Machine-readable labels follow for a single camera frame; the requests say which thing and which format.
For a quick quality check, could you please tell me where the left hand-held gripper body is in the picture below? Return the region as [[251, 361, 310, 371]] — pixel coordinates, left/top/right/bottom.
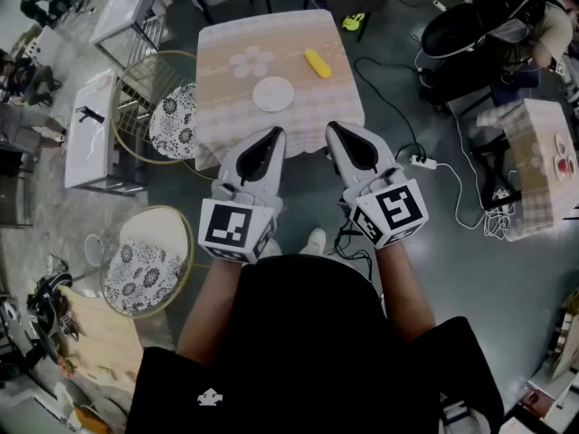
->
[[197, 181, 285, 264]]

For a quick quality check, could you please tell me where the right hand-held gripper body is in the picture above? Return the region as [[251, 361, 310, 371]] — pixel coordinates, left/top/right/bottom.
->
[[338, 166, 430, 250]]

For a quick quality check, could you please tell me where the white round plate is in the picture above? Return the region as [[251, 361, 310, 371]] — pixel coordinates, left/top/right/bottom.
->
[[252, 75, 296, 114]]

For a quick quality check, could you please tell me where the yellow corn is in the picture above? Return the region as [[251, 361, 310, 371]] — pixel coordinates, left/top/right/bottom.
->
[[303, 48, 334, 80]]

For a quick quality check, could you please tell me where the person's left forearm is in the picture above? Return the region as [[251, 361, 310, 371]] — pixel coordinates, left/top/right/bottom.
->
[[175, 255, 248, 370]]

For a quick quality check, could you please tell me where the person's right forearm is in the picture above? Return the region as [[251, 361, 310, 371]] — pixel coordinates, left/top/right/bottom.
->
[[374, 241, 438, 345]]

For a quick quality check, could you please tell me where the white bowl with red contents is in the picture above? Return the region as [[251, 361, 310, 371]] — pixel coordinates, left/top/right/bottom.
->
[[554, 155, 576, 181]]

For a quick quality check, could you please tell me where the white power strip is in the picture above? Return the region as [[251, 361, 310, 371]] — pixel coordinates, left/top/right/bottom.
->
[[409, 154, 439, 171]]

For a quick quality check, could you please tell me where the person's left shoe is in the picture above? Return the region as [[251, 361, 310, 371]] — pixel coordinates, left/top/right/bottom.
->
[[260, 237, 284, 259]]

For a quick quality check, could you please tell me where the person's shoe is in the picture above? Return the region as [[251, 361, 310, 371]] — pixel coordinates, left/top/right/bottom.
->
[[300, 228, 327, 257], [260, 237, 284, 259]]

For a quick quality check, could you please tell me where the table with beige checked cloth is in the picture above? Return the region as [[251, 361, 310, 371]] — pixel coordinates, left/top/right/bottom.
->
[[194, 9, 366, 171]]

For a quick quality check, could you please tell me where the person's right shoe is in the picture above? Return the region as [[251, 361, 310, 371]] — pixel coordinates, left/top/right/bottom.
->
[[300, 228, 327, 257]]

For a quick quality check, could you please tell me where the white round basin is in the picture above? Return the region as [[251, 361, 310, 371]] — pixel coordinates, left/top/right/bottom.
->
[[84, 233, 109, 267]]

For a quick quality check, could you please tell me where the neon yellow shoe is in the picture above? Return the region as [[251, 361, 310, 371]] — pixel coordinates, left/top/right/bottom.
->
[[340, 12, 366, 33]]

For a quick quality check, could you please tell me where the beige checked flower tablecloth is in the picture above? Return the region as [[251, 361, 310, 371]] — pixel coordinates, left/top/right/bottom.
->
[[477, 99, 579, 242]]

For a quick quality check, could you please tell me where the person's black shirt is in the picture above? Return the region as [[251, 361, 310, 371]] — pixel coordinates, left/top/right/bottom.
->
[[125, 254, 506, 434]]

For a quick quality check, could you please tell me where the black shell chair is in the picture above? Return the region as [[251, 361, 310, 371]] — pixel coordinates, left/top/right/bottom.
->
[[419, 14, 542, 108]]

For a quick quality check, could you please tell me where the black faucet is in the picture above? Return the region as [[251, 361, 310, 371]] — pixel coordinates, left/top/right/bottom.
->
[[74, 105, 106, 124]]

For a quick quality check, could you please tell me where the beige wooden board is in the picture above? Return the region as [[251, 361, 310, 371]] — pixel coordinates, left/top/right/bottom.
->
[[57, 285, 145, 395]]

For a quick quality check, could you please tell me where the black equipment pile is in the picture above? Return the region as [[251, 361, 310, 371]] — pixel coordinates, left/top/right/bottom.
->
[[24, 272, 81, 365]]

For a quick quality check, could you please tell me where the black grey backpack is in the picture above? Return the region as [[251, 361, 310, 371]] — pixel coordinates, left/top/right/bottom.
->
[[470, 0, 552, 58]]

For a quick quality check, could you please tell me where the wooden slatted rack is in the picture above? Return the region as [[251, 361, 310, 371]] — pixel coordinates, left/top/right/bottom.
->
[[546, 289, 579, 382]]

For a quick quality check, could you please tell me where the dark grey cabinet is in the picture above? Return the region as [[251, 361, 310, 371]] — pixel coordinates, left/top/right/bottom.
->
[[0, 145, 37, 230]]

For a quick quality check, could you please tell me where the small white cabinet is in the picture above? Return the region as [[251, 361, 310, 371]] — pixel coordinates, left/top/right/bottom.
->
[[24, 24, 64, 70]]

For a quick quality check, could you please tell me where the black power cord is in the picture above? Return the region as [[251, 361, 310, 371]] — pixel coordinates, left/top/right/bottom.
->
[[352, 56, 429, 162]]

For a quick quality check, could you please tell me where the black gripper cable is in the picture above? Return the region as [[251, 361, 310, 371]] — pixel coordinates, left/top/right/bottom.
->
[[333, 219, 375, 284]]

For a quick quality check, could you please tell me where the gold wire chair floral cushion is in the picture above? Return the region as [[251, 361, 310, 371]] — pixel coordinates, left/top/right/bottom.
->
[[110, 50, 218, 183], [100, 204, 212, 319]]

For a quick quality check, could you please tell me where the black metal table frame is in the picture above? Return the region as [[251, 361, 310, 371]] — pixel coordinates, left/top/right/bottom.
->
[[469, 128, 521, 212]]

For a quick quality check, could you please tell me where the white cable bundle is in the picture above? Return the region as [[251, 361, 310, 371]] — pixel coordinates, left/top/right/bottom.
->
[[482, 186, 517, 241]]

